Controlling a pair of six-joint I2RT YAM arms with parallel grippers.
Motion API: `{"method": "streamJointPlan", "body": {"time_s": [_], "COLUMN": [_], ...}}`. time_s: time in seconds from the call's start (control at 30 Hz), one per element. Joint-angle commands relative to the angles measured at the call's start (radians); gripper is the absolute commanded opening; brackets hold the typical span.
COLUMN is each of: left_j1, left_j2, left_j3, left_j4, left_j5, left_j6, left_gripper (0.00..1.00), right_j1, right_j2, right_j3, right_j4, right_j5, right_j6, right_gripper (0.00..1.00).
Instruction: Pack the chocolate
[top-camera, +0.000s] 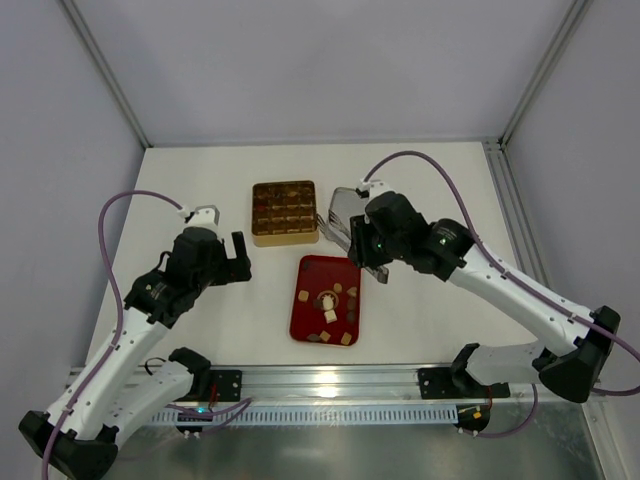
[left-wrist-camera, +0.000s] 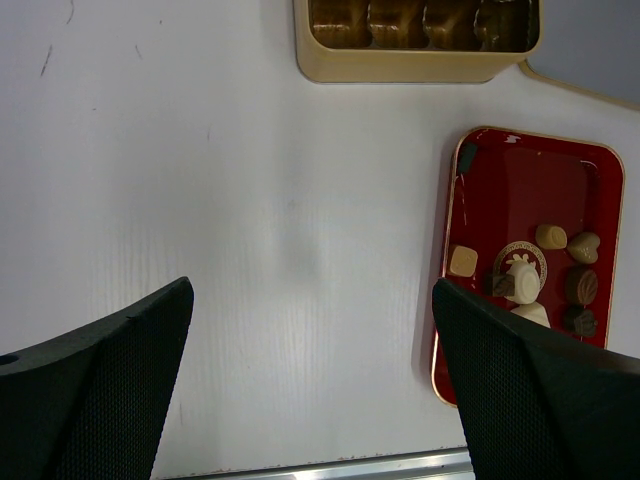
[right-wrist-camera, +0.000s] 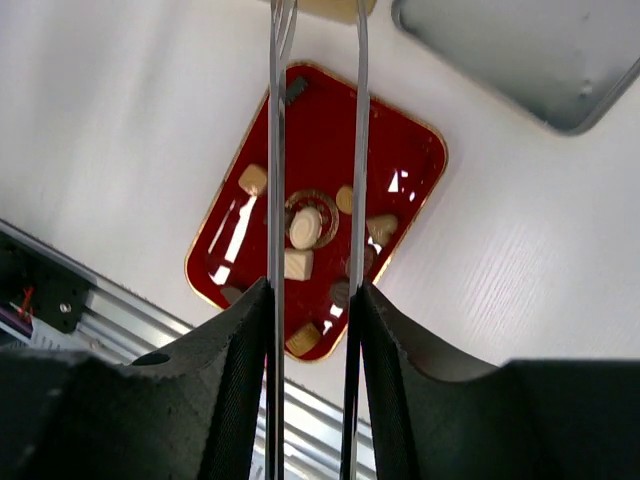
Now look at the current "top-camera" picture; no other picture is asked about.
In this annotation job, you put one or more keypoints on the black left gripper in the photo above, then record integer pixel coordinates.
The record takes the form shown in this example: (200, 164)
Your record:
(232, 265)

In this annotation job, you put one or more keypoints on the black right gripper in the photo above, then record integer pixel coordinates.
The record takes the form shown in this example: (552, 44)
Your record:
(360, 242)

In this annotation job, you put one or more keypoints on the metal tongs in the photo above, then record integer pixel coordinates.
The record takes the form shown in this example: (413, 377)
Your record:
(336, 232)

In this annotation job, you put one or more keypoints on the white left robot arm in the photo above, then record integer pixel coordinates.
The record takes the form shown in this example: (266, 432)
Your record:
(81, 433)

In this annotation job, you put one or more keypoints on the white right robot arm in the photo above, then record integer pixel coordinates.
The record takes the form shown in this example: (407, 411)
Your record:
(572, 342)

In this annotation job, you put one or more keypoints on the gold chocolate box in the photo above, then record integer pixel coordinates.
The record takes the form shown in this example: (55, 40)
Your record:
(284, 213)

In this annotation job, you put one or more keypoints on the white figurine chocolate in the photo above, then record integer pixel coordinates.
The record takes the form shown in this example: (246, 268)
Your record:
(328, 303)

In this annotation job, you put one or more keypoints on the cream square chocolate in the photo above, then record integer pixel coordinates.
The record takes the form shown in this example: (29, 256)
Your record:
(330, 316)

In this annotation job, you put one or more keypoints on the silver tin lid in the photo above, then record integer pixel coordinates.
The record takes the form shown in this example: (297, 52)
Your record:
(345, 204)

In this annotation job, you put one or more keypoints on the red rectangular tin tray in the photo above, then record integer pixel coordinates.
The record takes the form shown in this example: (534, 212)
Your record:
(321, 275)

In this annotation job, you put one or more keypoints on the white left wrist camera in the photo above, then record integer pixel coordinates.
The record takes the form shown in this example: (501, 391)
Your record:
(206, 216)

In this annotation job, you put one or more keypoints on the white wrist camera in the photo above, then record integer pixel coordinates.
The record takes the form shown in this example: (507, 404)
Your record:
(371, 189)
(206, 216)

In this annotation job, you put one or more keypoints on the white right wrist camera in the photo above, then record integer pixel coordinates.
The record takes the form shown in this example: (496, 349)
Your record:
(371, 189)

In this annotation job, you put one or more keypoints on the aluminium mounting rail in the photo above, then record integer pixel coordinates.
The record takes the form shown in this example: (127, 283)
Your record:
(403, 382)

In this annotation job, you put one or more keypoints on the slotted cable duct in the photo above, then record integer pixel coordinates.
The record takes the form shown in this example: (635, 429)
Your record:
(324, 415)

